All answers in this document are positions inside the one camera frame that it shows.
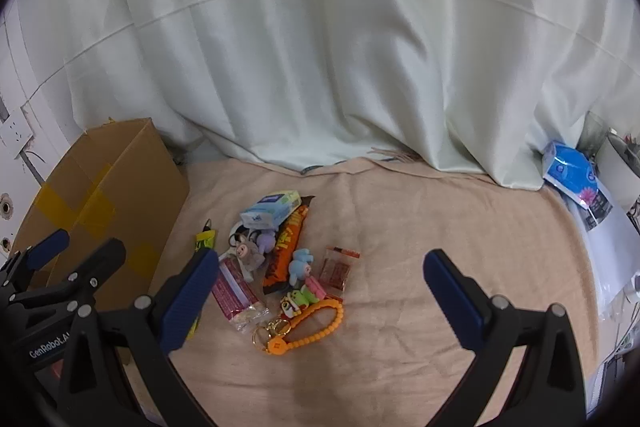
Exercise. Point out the green white toy figure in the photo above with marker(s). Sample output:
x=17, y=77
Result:
x=295, y=300

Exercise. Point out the orange snack packet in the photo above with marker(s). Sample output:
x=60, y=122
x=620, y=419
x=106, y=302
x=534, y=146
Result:
x=291, y=241

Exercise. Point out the pink eraser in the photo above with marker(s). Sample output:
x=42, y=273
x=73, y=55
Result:
x=315, y=289

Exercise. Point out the blue white tissue packet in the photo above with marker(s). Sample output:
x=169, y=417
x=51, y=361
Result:
x=270, y=209

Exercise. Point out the pink snack packet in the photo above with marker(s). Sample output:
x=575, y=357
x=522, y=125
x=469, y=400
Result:
x=232, y=289

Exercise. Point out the clear glass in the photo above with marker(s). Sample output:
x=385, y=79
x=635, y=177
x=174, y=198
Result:
x=592, y=132

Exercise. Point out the white wall socket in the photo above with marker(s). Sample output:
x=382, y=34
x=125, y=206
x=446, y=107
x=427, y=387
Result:
x=15, y=133

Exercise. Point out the small clear snack packet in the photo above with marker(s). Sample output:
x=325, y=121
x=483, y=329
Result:
x=336, y=274

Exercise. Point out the white curtain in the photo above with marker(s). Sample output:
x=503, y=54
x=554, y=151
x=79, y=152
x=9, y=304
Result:
x=325, y=32

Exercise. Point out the white pot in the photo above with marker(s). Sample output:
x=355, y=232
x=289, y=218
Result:
x=620, y=169

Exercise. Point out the purple plush toy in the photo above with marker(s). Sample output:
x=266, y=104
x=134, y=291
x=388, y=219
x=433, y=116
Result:
x=267, y=240

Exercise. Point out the beige blanket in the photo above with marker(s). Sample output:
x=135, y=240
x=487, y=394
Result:
x=400, y=217

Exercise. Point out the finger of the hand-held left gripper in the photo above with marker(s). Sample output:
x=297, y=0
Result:
x=47, y=247
x=102, y=259

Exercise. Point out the white papers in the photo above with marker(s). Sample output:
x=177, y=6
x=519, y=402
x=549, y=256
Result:
x=602, y=242

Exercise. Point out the cardboard box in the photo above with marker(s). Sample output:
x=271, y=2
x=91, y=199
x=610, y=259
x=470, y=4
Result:
x=125, y=167

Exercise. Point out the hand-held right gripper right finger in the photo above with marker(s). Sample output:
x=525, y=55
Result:
x=452, y=297

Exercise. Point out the blue tissue pack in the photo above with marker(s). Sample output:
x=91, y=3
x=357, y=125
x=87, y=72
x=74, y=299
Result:
x=570, y=172

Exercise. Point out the yellow green stick packet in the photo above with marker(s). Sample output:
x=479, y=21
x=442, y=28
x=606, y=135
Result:
x=206, y=239

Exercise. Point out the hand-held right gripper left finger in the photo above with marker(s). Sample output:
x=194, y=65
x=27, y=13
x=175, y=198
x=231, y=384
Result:
x=186, y=302

